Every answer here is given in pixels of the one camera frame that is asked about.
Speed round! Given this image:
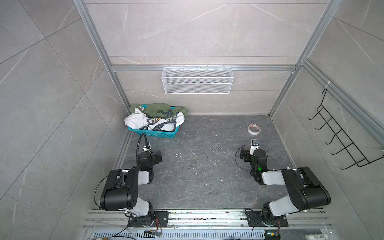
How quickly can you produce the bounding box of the white tank top navy trim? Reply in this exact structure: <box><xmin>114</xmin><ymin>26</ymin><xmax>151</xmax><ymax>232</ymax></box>
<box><xmin>124</xmin><ymin>108</ymin><xmax>185</xmax><ymax>132</ymax></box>

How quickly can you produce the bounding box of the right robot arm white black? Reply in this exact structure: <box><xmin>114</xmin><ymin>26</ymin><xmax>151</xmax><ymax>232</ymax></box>
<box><xmin>237</xmin><ymin>145</ymin><xmax>331</xmax><ymax>227</ymax></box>

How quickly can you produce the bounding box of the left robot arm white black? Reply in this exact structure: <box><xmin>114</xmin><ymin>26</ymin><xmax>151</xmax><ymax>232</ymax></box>
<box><xmin>99</xmin><ymin>151</ymin><xmax>169</xmax><ymax>228</ymax></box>

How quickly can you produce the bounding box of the green tank top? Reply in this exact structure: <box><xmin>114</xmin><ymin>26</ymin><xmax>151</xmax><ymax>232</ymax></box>
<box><xmin>130</xmin><ymin>103</ymin><xmax>189</xmax><ymax>119</ymax></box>

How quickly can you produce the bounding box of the teal plastic basket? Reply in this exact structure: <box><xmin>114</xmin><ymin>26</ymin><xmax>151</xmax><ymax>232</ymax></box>
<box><xmin>128</xmin><ymin>104</ymin><xmax>180</xmax><ymax>139</ymax></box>

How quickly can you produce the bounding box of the roll of masking tape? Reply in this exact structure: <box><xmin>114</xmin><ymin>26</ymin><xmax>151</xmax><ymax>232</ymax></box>
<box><xmin>247</xmin><ymin>124</ymin><xmax>261</xmax><ymax>136</ymax></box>

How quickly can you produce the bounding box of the white bottle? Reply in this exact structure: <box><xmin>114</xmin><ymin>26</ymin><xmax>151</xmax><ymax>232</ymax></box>
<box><xmin>305</xmin><ymin>234</ymin><xmax>330</xmax><ymax>240</ymax></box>

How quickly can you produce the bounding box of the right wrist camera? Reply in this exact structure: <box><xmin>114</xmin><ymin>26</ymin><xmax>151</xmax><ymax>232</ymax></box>
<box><xmin>250</xmin><ymin>140</ymin><xmax>260</xmax><ymax>151</ymax></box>

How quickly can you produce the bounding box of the white wire mesh shelf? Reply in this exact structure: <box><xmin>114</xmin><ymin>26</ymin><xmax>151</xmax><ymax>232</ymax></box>
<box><xmin>162</xmin><ymin>67</ymin><xmax>234</xmax><ymax>95</ymax></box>

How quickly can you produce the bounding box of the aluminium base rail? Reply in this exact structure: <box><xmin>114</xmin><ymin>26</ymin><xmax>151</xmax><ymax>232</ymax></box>
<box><xmin>78</xmin><ymin>209</ymin><xmax>338</xmax><ymax>240</ymax></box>

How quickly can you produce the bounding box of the black wire hook rack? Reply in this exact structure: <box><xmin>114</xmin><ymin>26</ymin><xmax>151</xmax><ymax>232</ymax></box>
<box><xmin>308</xmin><ymin>89</ymin><xmax>384</xmax><ymax>170</ymax></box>

